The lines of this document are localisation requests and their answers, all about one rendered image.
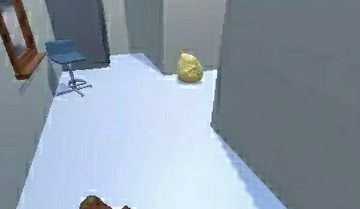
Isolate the yellow garbage bag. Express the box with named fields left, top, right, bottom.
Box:
left=176, top=49, right=205, bottom=84

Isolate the blue swivel chair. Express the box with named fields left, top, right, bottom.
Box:
left=42, top=38, right=95, bottom=98

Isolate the brown lumpy object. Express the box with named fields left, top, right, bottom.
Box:
left=78, top=194, right=135, bottom=209

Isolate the brown framed window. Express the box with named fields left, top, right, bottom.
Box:
left=0, top=0, right=49, bottom=82

